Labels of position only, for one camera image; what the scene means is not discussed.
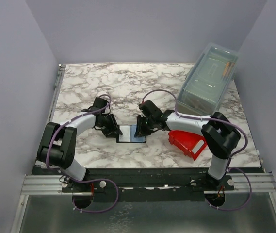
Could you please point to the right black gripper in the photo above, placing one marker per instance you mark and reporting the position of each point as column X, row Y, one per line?
column 140, row 131

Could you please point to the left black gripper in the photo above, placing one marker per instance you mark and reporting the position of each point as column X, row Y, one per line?
column 110, row 132

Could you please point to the black leather card holder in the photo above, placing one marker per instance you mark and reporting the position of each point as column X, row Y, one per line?
column 127, row 136

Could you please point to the red plastic bin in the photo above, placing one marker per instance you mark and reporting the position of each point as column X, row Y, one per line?
column 190, row 144

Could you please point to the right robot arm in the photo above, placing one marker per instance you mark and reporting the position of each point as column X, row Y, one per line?
column 220, row 135

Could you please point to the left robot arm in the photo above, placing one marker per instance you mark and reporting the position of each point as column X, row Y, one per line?
column 58, row 143

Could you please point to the clear plastic storage box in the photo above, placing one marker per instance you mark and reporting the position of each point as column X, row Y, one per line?
column 207, row 81

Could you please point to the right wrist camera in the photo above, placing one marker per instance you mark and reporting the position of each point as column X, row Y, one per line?
column 150, row 110

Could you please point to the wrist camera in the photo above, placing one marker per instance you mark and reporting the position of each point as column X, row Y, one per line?
column 150, row 110
column 100, row 105

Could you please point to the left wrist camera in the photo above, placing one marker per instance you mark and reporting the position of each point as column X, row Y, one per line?
column 100, row 105

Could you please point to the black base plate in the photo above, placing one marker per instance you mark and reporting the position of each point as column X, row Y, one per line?
column 104, row 181

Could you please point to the aluminium mounting rail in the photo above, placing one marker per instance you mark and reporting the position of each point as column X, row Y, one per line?
column 232, row 183

